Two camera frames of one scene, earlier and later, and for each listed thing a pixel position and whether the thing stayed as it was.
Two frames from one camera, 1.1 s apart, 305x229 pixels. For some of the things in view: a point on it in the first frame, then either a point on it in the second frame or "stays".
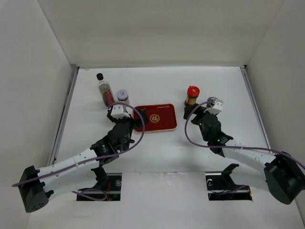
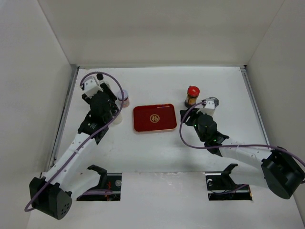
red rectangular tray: [160, 117] stays
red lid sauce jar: [192, 93] stays
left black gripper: [137, 122] → [112, 98]
